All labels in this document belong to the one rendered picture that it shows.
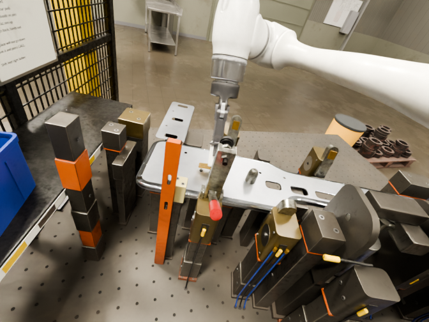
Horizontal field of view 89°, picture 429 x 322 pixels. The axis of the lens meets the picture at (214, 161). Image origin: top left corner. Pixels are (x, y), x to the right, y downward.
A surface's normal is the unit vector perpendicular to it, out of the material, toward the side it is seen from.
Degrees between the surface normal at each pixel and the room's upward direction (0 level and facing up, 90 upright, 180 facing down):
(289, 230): 0
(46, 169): 0
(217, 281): 0
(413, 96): 98
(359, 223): 90
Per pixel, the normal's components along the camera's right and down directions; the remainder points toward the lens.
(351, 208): -0.97, -0.21
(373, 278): 0.22, -0.75
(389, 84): -0.85, 0.20
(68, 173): -0.06, 0.63
